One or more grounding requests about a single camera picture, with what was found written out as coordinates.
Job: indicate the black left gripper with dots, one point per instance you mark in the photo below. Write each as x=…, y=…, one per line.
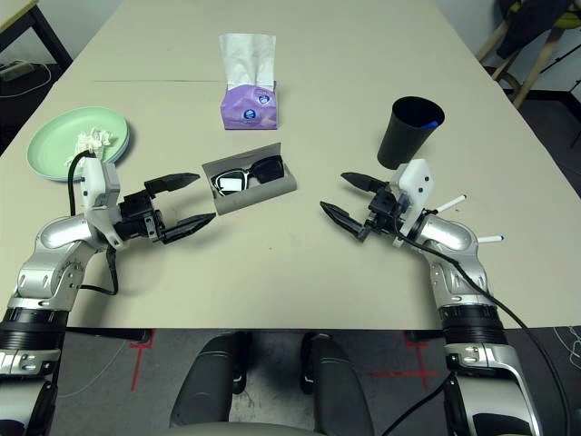
x=138, y=218

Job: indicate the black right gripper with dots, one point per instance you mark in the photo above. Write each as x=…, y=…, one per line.
x=386, y=213

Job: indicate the grey glasses case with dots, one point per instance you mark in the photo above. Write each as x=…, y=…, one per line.
x=254, y=197

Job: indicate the black sunglasses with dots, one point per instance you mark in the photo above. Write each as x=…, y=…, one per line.
x=270, y=170

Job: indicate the white pen blue cap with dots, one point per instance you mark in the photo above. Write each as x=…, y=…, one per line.
x=492, y=238

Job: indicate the light green plate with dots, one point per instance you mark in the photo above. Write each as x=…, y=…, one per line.
x=50, y=145

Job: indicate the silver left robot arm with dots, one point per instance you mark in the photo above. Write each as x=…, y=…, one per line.
x=59, y=236

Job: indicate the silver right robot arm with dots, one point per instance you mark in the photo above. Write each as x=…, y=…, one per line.
x=445, y=231

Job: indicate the black cup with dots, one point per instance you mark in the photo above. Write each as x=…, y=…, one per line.
x=404, y=136

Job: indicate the white pen black cap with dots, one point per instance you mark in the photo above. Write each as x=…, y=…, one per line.
x=454, y=201

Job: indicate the purple tissue pack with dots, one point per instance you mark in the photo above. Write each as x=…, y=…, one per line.
x=236, y=115

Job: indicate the blue marker pen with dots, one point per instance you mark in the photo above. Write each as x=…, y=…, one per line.
x=429, y=124

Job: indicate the white tissue sheet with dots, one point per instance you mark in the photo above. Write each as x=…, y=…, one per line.
x=243, y=59

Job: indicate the grey robot left leg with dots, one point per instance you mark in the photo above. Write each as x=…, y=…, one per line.
x=209, y=381

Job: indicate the grey robot leg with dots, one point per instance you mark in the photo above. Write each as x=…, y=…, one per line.
x=338, y=390
x=209, y=381

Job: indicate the grey robot right leg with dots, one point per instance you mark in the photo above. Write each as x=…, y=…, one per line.
x=338, y=390

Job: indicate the wooden side table black legs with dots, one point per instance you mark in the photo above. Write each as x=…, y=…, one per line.
x=52, y=41

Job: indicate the grey power strip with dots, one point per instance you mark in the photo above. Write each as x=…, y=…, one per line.
x=16, y=72

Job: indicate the black metal stand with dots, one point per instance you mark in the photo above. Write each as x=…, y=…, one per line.
x=544, y=91

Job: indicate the wooden stool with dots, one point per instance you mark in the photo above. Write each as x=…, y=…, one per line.
x=538, y=68

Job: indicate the grey robot torso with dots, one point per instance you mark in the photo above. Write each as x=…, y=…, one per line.
x=236, y=430

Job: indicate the black jacket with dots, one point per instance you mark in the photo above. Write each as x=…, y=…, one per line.
x=522, y=36

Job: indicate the yellow-green cushion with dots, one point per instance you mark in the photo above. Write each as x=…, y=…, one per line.
x=569, y=20

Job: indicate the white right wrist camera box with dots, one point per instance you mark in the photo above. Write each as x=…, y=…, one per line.
x=417, y=181

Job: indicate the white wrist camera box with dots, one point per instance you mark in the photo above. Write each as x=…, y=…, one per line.
x=417, y=181
x=93, y=181

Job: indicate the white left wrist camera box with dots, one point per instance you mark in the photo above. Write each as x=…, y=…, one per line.
x=93, y=181

